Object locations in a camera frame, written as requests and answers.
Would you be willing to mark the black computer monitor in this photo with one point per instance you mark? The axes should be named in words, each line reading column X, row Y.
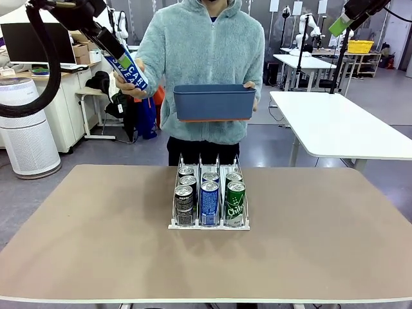
column 19, row 42

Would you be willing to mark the black Pepsi can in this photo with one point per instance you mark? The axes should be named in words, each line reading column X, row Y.
column 186, row 171
column 188, row 181
column 184, row 207

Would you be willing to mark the brown cardboard box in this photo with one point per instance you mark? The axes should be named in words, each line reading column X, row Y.
column 77, row 37
column 83, row 59
column 82, row 48

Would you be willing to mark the yellow plastic crate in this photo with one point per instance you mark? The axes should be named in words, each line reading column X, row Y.
column 360, row 46

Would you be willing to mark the black jacket pile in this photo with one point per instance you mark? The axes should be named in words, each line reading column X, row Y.
column 98, row 82

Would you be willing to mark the blue plastic bin orange trim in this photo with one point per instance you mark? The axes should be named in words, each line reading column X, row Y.
column 214, row 103

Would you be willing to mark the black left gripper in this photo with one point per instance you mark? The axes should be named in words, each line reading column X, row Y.
column 80, row 14

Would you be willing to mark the white background work table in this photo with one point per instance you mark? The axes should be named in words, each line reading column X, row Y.
column 305, row 61

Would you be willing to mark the blue Pocari Sweat can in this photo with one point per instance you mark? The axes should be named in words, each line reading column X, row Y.
column 130, row 75
column 210, row 177
column 209, row 202

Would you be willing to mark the black bag with tag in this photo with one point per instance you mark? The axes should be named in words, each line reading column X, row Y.
column 124, row 112

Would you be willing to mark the person's left forearm teal sleeve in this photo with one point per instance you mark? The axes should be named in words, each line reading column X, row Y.
column 259, row 71

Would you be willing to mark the green Chilsung cider can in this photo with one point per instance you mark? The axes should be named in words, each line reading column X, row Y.
column 233, row 177
column 235, row 204

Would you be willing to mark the person's left hand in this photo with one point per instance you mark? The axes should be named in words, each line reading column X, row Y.
column 256, row 96

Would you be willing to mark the small white box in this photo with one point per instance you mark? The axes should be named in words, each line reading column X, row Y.
column 95, row 57

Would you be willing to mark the clear white can dispenser rack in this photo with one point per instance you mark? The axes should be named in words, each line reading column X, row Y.
column 209, row 228

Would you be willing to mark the person's right forearm teal sleeve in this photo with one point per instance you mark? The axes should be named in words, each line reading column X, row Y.
column 153, row 74

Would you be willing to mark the orange and blue jacket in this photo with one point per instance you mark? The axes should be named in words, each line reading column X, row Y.
column 149, row 119

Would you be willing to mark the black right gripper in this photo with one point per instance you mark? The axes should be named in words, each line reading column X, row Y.
column 360, row 8

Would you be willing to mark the white cylindrical air purifier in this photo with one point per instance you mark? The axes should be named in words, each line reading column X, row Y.
column 25, row 138

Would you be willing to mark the person's right hand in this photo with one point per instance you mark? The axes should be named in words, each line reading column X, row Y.
column 132, row 92

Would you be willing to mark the black tripod stand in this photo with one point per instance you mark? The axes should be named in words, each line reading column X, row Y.
column 341, row 61
column 304, row 35

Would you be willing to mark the white rounded side table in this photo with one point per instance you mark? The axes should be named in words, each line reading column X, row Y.
column 338, row 128

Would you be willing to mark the green plate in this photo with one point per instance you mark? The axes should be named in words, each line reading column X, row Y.
column 40, row 71

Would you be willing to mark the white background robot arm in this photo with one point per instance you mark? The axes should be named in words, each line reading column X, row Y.
column 304, row 29
column 122, row 22

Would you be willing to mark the person in teal fleece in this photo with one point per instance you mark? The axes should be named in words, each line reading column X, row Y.
column 206, row 48

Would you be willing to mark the white desk with cabinet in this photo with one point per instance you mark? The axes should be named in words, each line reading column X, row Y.
column 64, row 96

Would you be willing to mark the wooden low shelf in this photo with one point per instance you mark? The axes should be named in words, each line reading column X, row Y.
column 367, row 64

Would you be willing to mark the small white rolling table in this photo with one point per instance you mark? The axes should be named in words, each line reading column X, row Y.
column 93, row 95

